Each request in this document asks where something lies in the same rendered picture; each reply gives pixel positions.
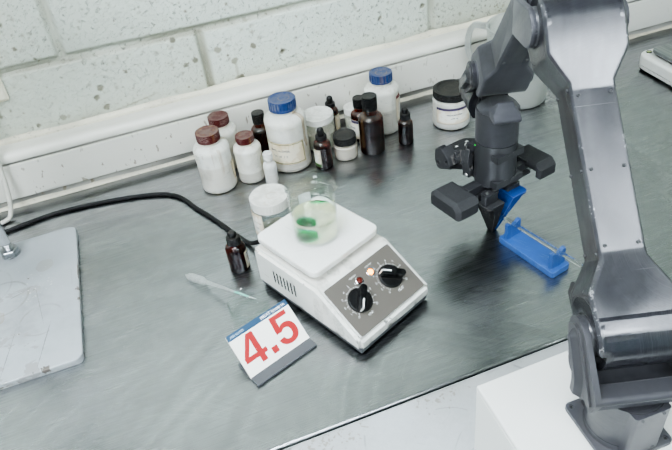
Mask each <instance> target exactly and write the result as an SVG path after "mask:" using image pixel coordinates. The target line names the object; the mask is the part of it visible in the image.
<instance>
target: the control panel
mask: <svg viewBox="0 0 672 450"><path fill-rule="evenodd" d="M386 264H392V265H395V266H396V267H398V268H403V269H405V270H406V274H405V275H404V277H403V278H402V282H401V284H400V285H399V286H397V287H395V288H389V287H386V286H385V285H383V284H382V283H381V281H380V280H379V277H378V272H379V270H380V268H381V267H382V266H384V265H386ZM368 269H372V270H373V274H372V275H370V274H368V272H367V271H368ZM358 277H360V278H362V280H363V281H362V283H358V282H357V280H356V279H357V278H358ZM361 284H366V285H367V291H368V292H369V293H370V294H371V296H372V299H373V304H372V307H371V308H370V309H369V310H368V311H367V312H364V313H359V312H356V311H354V310H353V309H351V307H350V306H349V304H348V300H347V298H348V295H349V293H350V292H351V291H352V290H353V289H355V288H359V287H360V285H361ZM423 285H424V284H423V282H422V281H421V280H420V279H419V278H418V277H417V276H416V275H415V274H414V273H413V271H412V270H411V269H410V268H409V267H408V266H407V265H406V264H405V263H404V262H403V260H402V259H401V258H400V257H399V256H398V255H397V254H396V253H395V252H394V251H393V249H392V248H391V247H390V246H389V245H388V244H386V245H384V246H383V247H382V248H381V249H379V250H378V251H377V252H375V253H374V254H373V255H371V256H370V257H369V258H367V259H366V260H365V261H363V262H362V263H361V264H359V265H358V266H357V267H356V268H354V269H353V270H352V271H350V272H349V273H348V274H346V275H345V276H344V277H342V278H341V279H340V280H338V281H337V282H336V283H335V284H333V285H332V286H331V287H329V288H328V289H327V290H325V291H324V293H325V295H326V296H327V297H328V298H329V300H330V301H331V302H332V303H333V304H334V305H335V307H336V308H337V309H338V310H339V311H340V312H341V314H342V315H343V316H344V317H345V318H346V319H347V321H348V322H349V323H350V324H351V325H352V326H353V328H354V329H355V330H356V331H357V332H358V333H359V335H360V336H362V337H363V336H365V335H366V334H367V333H368V332H370V331H371V330H372V329H373V328H374V327H375V326H377V325H378V324H379V323H380V322H381V321H383V320H384V319H385V318H386V317H387V316H388V315H390V314H391V313H392V312H393V311H394V310H395V309H397V308H398V307H399V306H400V305H401V304H403V303H404V302H405V301H406V300H407V299H408V298H410V297H411V296H412V295H413V294H414V293H416V292H417V291H418V290H419V289H420V288H421V287H423Z"/></svg>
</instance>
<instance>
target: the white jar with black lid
mask: <svg viewBox="0 0 672 450"><path fill-rule="evenodd" d="M432 100H433V123H434V125H435V126H436V127H438V128H440V129H443V130H458V129H461V128H464V127H465V126H467V125H468V123H469V121H470V113H469V111H468V109H467V107H466V105H465V103H464V101H463V99H462V97H461V95H460V93H459V80H458V79H447V80H442V81H439V82H437V83H436V84H435V85H434V86H433V98H432Z"/></svg>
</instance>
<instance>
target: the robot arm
mask: <svg viewBox="0 0 672 450"><path fill-rule="evenodd" d="M629 17H630V13H629V6H628V3H627V0H510V2H509V5H508V7H507V9H506V11H505V13H504V15H503V18H502V20H501V22H500V24H499V26H498V29H497V31H496V33H495V35H494V37H493V39H492V40H490V41H488V42H486V43H483V44H481V45H479V46H478V47H477V48H476V50H475V51H474V52H473V54H472V56H471V61H468V62H467V65H466V69H465V71H464V72H463V74H462V76H461V78H460V79H459V93H460V95H461V97H462V99H463V101H464V103H465V105H466V107H467V109H468V111H469V113H470V115H471V116H472V118H475V138H464V139H460V140H458V141H456V142H454V143H451V144H449V145H447V146H446V145H442V146H440V147H438V148H435V161H436V165H437V166H438V168H440V169H448V170H451V169H461V170H463V175H464V176H466V177H468V178H469V177H471V176H472V177H474V181H472V182H470V183H468V184H466V185H464V186H461V185H460V186H459V185H457V184H456V183H454V182H453V181H452V182H449V183H447V184H445V185H443V186H441V187H439V188H437V189H435V190H433V191H432V192H431V204H433V205H434V206H435V207H437V208H438V209H440V210H441V211H443V212H444V213H445V214H447V215H448V216H450V217H451V218H453V219H454V220H455V221H457V222H460V221H462V220H464V219H466V218H468V217H470V216H472V215H474V214H476V213H477V212H478V208H479V210H480V212H481V215H482V217H483V219H484V222H485V224H486V227H487V228H488V229H489V230H490V231H494V230H496V229H497V228H498V227H499V225H500V224H501V223H502V221H503V219H501V218H500V215H501V214H503V215H504V216H506V215H507V214H508V213H509V211H510V210H511V209H512V208H513V206H514V205H515V204H516V203H517V201H518V200H519V199H520V198H521V196H522V195H523V194H525V193H526V188H524V187H523V186H521V185H519V184H520V181H518V180H519V179H521V178H522V177H524V176H526V175H527V174H529V173H530V170H531V169H532V170H534V171H536V176H535V177H536V178H538V179H539V180H541V179H543V178H545V177H547V176H549V175H551V174H552V173H554V172H555V167H556V162H555V161H554V159H553V157H552V156H551V155H549V154H547V153H545V152H543V151H541V150H539V149H537V148H535V147H533V146H531V145H529V144H528V145H525V146H523V145H521V144H519V143H518V137H519V123H520V122H521V121H522V117H521V113H520V109H521V107H520V104H519V103H518V102H517V101H516V100H515V99H514V98H513V97H511V96H509V95H508V93H515V92H523V91H526V90H527V88H528V87H529V84H530V82H531V81H532V80H533V76H534V73H535V75H536V76H537V77H538V78H539V79H540V80H541V81H542V82H543V83H544V84H545V85H546V86H547V87H548V88H549V89H550V90H551V91H552V93H553V94H554V95H555V96H556V101H557V103H558V109H559V114H560V120H561V126H562V132H563V138H564V143H565V149H566V155H567V161H568V167H569V172H570V175H569V178H571V184H572V190H573V195H574V201H575V207H576V213H577V219H578V224H579V230H580V236H581V242H582V248H583V253H584V254H583V257H584V264H583V266H582V268H581V271H580V273H579V275H578V277H577V280H576V281H572V282H571V283H570V286H569V290H568V296H569V300H570V305H571V310H572V316H571V318H570V321H569V322H568V335H567V338H568V362H569V366H570V370H571V382H570V387H569V388H570V390H571V392H572V394H574V395H575V396H577V397H579V398H578V399H576V400H573V401H570V402H568V403H566V405H565V410H566V412H567V413H568V415H569V416H570V418H571V419H572V420H573V422H574V423H575V425H576V426H577V427H578V429H579V430H580V432H581V433H582V434H583V436H584V437H585V439H586V440H587V441H588V443H589V444H590V446H591V447H592V448H593V450H658V449H661V448H663V447H665V446H668V445H670V443H671V441H672V438H671V436H670V435H669V433H668V432H667V431H666V430H665V429H664V425H665V422H666V419H667V417H668V414H669V412H670V409H671V405H670V403H669V402H672V280H671V279H670V278H669V277H668V276H667V275H666V273H665V272H664V271H663V270H662V269H661V268H660V267H659V266H658V265H657V264H656V263H655V261H654V260H653V259H652V258H651V257H650V256H649V255H648V253H647V247H646V246H645V241H644V235H643V230H642V225H641V219H640V214H639V208H638V203H637V198H636V192H635V187H634V182H633V176H632V171H631V164H630V160H629V155H628V149H627V144H626V139H625V133H624V128H623V123H622V117H621V112H620V106H619V101H618V96H617V90H616V84H615V77H616V75H617V73H618V70H619V68H620V66H621V63H622V61H623V59H624V56H625V54H626V52H627V49H628V47H629V34H628V25H629Z"/></svg>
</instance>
